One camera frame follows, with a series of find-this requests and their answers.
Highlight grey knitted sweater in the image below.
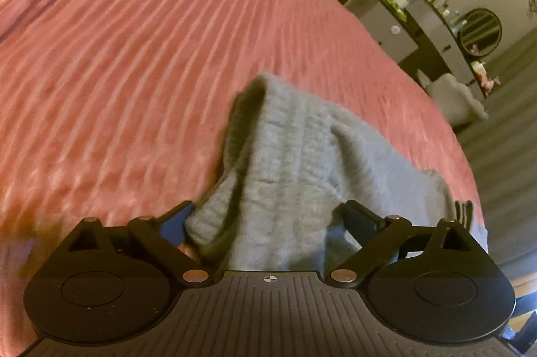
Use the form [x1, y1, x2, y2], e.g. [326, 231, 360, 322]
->
[185, 72, 490, 272]

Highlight grey drawer cabinet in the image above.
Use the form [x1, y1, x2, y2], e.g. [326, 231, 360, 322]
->
[360, 0, 421, 65]

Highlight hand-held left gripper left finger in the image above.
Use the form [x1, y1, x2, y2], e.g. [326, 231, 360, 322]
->
[67, 203, 210, 286]

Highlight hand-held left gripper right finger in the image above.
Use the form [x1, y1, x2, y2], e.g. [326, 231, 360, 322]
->
[329, 199, 490, 285]

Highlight pink ribbed blanket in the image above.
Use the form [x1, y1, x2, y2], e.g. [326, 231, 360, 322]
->
[0, 0, 488, 282]

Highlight black dresser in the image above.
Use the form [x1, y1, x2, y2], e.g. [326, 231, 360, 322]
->
[373, 0, 483, 93]

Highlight round black-framed mirror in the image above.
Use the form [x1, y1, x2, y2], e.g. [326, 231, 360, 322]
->
[459, 7, 503, 57]

